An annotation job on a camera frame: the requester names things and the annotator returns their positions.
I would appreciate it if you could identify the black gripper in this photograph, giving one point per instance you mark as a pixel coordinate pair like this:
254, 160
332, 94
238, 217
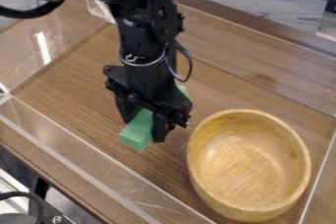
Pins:
152, 82

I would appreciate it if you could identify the green rectangular block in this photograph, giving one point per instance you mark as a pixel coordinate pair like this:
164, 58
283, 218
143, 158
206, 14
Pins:
136, 134

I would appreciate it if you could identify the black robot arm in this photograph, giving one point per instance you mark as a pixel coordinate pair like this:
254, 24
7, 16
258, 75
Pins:
148, 25

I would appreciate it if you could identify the brown wooden bowl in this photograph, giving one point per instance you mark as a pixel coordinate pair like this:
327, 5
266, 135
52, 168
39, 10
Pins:
248, 164

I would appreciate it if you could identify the black table leg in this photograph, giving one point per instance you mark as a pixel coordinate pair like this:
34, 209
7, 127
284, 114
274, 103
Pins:
39, 188

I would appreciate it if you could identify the clear acrylic tray wall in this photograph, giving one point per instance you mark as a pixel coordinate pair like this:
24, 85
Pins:
60, 124

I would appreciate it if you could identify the clear acrylic corner bracket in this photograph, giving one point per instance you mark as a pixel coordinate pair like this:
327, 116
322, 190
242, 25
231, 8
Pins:
99, 9

